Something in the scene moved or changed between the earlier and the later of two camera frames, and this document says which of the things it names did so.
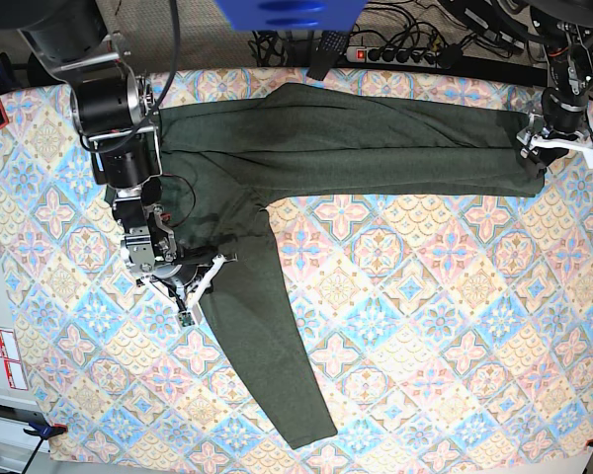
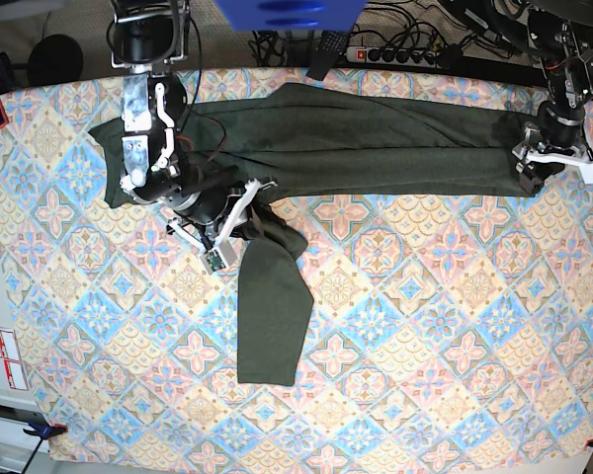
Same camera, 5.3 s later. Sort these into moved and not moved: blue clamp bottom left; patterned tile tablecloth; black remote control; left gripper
Moved: left gripper
Not moved: black remote control; patterned tile tablecloth; blue clamp bottom left
